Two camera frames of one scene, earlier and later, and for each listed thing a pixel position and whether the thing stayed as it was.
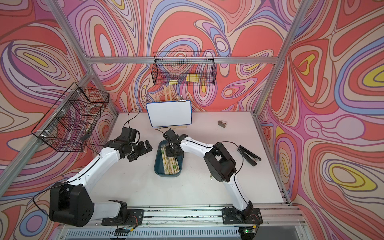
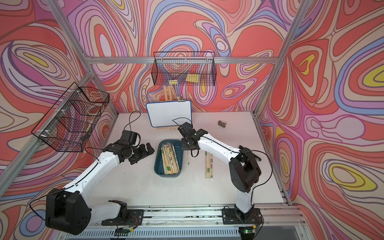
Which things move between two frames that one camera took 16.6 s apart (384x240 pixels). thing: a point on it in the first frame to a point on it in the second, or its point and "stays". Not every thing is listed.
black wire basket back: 184,68 stays
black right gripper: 169,154 to 183,146
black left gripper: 143,149 stays
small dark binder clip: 221,124 stays
